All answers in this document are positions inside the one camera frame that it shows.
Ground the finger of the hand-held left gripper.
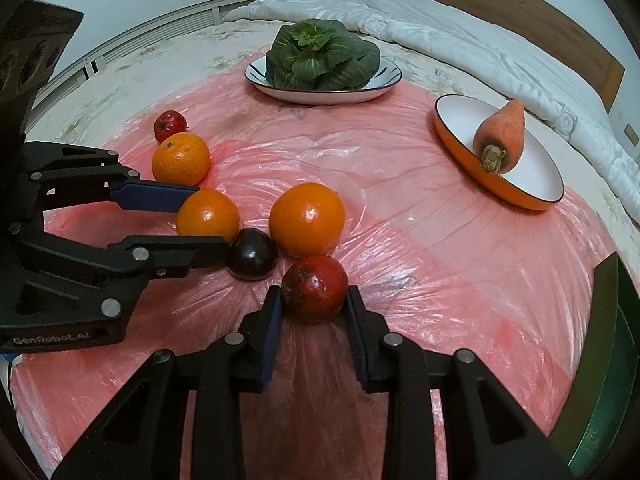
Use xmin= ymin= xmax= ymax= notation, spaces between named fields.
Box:
xmin=25 ymin=142 xmax=202 ymax=214
xmin=0 ymin=219 xmax=237 ymax=330

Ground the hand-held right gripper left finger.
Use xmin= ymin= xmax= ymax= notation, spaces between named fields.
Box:
xmin=52 ymin=285 xmax=286 ymax=480

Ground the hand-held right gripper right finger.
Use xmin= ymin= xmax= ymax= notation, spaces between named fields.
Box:
xmin=345 ymin=285 xmax=576 ymax=480

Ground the orange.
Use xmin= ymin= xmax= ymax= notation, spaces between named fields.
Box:
xmin=269 ymin=183 xmax=346 ymax=258
xmin=151 ymin=132 xmax=211 ymax=187
xmin=176 ymin=189 xmax=241 ymax=243

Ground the small red apple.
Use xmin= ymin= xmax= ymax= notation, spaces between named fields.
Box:
xmin=281 ymin=255 xmax=349 ymax=324
xmin=153 ymin=110 xmax=189 ymax=144

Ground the dark purple plum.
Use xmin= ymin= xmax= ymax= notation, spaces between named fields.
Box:
xmin=226 ymin=228 xmax=280 ymax=281

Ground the red plastic sheet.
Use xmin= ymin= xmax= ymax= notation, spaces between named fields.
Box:
xmin=10 ymin=45 xmax=631 ymax=480

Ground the white plate with dark rim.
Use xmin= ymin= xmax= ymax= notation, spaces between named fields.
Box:
xmin=244 ymin=52 xmax=403 ymax=106

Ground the green bok choy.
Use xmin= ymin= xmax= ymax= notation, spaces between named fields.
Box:
xmin=264 ymin=19 xmax=381 ymax=92

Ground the orange plate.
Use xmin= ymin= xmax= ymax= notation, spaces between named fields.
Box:
xmin=433 ymin=94 xmax=565 ymax=212

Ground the carrot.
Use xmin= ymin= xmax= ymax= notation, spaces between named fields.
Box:
xmin=472 ymin=98 xmax=526 ymax=175

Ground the white duvet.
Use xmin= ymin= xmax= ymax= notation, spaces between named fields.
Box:
xmin=222 ymin=0 xmax=640 ymax=223

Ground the wooden headboard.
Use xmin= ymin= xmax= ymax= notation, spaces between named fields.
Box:
xmin=346 ymin=0 xmax=626 ymax=113

